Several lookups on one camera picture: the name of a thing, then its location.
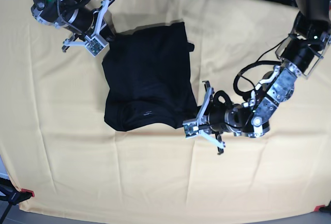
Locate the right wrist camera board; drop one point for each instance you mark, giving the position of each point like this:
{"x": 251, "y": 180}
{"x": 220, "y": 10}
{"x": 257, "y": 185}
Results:
{"x": 96, "y": 45}

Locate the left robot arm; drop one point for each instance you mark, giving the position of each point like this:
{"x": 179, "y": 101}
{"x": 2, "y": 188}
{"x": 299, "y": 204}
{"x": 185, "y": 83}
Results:
{"x": 297, "y": 55}

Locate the dark navy T-shirt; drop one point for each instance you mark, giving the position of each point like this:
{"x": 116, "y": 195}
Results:
{"x": 148, "y": 73}

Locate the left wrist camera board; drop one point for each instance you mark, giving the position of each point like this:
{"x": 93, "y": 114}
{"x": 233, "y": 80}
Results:
{"x": 191, "y": 128}

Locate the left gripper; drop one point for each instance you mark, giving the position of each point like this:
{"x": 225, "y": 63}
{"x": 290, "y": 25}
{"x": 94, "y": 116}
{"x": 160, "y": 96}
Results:
{"x": 211, "y": 117}

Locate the red blue clamp left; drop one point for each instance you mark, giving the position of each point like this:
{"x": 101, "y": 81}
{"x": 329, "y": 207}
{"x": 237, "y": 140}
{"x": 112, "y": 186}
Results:
{"x": 12, "y": 196}

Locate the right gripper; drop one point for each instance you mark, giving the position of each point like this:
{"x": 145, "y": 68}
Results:
{"x": 91, "y": 22}

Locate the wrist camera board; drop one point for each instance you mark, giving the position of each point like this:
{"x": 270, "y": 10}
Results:
{"x": 96, "y": 45}
{"x": 191, "y": 128}

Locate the red clamp right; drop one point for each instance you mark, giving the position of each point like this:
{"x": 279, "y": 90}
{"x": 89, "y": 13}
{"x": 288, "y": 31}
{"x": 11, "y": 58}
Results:
{"x": 323, "y": 208}

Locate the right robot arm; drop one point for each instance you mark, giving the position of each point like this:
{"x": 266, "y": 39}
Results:
{"x": 56, "y": 13}

